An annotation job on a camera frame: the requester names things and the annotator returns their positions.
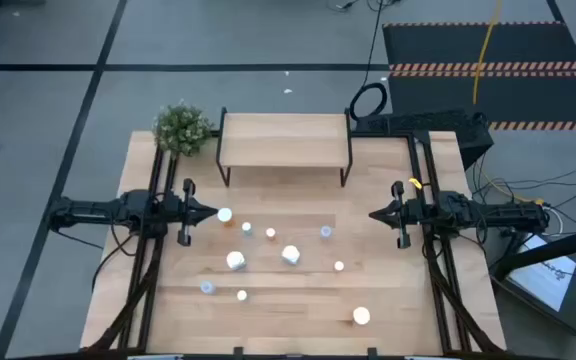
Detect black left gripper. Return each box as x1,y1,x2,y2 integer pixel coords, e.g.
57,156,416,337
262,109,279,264
166,178,220,248

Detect large orange pill bottle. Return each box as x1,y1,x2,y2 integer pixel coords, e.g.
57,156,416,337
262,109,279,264
216,206,237,229
351,305,372,327

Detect white melatonin supplement bottle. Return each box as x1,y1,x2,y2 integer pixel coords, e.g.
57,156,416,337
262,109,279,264
281,244,302,266
225,250,248,272

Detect black mat with orange stripes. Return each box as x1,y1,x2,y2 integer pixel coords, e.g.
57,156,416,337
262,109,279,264
381,20,576,132

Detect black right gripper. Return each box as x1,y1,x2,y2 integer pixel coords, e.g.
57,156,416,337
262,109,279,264
368,180,422,250

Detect black aluminium table frame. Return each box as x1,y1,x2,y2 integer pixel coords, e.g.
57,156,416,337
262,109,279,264
80,127,509,360

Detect monitor with white screen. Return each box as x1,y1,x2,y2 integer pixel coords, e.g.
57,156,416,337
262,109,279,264
497,232,576,346

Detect black diagonal boom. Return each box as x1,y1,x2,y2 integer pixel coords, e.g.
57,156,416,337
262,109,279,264
490,222,576,281

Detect black hanging coiled cable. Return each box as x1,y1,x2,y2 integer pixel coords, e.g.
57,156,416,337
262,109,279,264
348,0,389,122

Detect green potted plant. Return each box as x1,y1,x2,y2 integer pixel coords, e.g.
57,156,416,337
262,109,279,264
151,99,214,159

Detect yellow hanging hose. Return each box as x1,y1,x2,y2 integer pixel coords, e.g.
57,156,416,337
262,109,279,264
471,0,504,106

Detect wooden shelf with black legs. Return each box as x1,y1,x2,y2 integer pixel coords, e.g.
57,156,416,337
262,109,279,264
215,106,354,189

